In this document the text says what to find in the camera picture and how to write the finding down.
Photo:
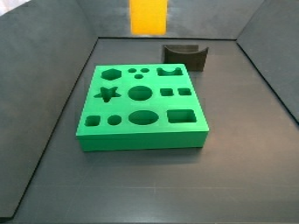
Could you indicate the green shape sorter block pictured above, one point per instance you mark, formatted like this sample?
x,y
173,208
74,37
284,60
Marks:
x,y
141,107

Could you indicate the yellow vertical panel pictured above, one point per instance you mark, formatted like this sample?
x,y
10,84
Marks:
x,y
148,16

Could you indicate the dark curved-top block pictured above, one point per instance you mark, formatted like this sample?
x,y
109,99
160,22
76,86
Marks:
x,y
185,54

